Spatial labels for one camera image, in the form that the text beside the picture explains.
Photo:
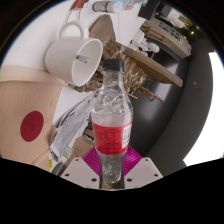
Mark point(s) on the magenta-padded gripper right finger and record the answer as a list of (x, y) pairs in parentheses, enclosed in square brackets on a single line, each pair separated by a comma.
[(143, 173)]

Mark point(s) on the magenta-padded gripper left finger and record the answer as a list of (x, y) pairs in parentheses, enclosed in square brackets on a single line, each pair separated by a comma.
[(81, 173)]

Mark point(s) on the clear plastic bottle red label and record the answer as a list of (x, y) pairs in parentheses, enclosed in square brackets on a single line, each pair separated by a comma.
[(111, 133)]

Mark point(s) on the brown cardboard box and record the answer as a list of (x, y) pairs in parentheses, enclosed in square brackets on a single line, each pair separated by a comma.
[(80, 148)]

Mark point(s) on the small yellow marker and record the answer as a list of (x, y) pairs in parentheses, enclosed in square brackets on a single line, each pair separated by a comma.
[(50, 163)]

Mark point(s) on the grey newspaper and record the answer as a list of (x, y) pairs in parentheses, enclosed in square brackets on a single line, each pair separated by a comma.
[(71, 126)]

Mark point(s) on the flat round red coaster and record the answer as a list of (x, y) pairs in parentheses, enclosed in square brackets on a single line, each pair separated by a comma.
[(32, 126)]

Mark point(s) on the long ceiling light strip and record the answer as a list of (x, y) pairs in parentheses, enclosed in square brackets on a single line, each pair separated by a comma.
[(206, 116)]

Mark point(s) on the golden brown figure sculpture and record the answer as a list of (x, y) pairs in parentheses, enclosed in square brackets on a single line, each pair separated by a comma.
[(133, 66)]

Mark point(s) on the white ceramic mug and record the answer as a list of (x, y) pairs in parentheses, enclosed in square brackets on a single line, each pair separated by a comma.
[(63, 56)]

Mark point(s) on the white plaster bust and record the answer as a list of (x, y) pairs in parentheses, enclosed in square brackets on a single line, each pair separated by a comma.
[(151, 47)]

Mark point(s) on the white cabinet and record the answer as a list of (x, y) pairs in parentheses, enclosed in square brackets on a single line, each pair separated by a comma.
[(170, 36)]

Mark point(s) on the small white-lidded jar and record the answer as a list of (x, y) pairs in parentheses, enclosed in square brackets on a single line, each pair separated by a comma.
[(103, 6)]

